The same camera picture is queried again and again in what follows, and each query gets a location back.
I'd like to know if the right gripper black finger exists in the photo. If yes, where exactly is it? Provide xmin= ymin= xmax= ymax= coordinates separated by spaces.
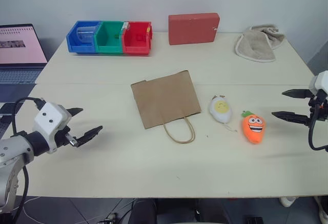
xmin=281 ymin=89 xmax=315 ymax=100
xmin=271 ymin=110 xmax=312 ymax=126

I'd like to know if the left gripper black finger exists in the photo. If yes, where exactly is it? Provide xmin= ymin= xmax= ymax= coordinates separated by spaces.
xmin=65 ymin=108 xmax=84 ymax=118
xmin=75 ymin=125 xmax=104 ymax=148

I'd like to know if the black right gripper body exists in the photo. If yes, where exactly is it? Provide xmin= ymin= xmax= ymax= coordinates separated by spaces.
xmin=309 ymin=93 xmax=328 ymax=123

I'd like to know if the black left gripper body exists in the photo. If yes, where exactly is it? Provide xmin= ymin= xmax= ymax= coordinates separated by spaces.
xmin=54 ymin=126 xmax=78 ymax=148

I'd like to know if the orange carrot plush toy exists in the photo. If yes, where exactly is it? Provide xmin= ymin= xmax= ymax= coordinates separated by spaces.
xmin=240 ymin=110 xmax=267 ymax=145

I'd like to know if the dark flat device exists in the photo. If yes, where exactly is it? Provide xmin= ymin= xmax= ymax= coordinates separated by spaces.
xmin=0 ymin=101 xmax=19 ymax=117

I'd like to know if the beige towel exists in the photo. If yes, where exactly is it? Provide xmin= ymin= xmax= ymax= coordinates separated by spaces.
xmin=234 ymin=24 xmax=286 ymax=63

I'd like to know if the blue plastic storage bin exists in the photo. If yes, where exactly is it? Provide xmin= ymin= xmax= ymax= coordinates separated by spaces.
xmin=66 ymin=20 xmax=104 ymax=54

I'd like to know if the green plastic storage bin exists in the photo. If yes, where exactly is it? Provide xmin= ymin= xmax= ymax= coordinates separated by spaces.
xmin=94 ymin=21 xmax=128 ymax=54

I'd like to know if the white egg plush toy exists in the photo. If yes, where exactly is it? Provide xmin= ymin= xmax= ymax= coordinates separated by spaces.
xmin=208 ymin=94 xmax=238 ymax=133

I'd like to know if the clear plastic cup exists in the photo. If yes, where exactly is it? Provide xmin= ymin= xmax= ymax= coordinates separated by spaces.
xmin=76 ymin=24 xmax=98 ymax=46

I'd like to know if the open laptop with pink screen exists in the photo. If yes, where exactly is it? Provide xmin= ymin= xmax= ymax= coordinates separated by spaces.
xmin=0 ymin=24 xmax=50 ymax=85

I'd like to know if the white object under table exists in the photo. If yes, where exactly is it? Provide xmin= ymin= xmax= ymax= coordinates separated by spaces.
xmin=279 ymin=196 xmax=296 ymax=207

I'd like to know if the red plastic storage bin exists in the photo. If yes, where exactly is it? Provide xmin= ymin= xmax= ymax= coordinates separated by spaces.
xmin=122 ymin=21 xmax=154 ymax=56

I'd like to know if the white shoe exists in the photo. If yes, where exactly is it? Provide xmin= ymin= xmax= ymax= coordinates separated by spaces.
xmin=314 ymin=195 xmax=328 ymax=224

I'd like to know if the red rectangular box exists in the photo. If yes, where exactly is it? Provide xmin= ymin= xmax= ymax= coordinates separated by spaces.
xmin=168 ymin=12 xmax=221 ymax=46

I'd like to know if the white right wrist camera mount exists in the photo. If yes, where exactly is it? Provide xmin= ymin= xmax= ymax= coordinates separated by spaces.
xmin=309 ymin=70 xmax=328 ymax=97

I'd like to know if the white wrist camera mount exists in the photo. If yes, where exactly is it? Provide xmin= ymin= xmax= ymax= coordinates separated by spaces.
xmin=309 ymin=70 xmax=328 ymax=97
xmin=33 ymin=102 xmax=72 ymax=154

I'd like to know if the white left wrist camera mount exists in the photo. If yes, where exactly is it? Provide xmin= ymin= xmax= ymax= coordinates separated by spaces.
xmin=33 ymin=102 xmax=72 ymax=154

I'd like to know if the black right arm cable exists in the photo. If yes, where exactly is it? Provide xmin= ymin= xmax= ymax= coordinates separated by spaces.
xmin=307 ymin=111 xmax=328 ymax=153

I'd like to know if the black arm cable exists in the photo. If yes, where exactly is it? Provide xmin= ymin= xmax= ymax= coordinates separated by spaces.
xmin=11 ymin=97 xmax=45 ymax=224
xmin=307 ymin=111 xmax=328 ymax=153

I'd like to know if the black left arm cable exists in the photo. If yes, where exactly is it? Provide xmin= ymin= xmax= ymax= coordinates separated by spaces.
xmin=11 ymin=97 xmax=45 ymax=224

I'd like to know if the white cable on floor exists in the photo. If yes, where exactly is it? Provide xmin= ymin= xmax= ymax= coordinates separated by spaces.
xmin=22 ymin=197 xmax=138 ymax=224

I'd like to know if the brown paper bag with handles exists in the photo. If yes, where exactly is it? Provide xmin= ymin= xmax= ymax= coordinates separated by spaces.
xmin=130 ymin=70 xmax=202 ymax=144

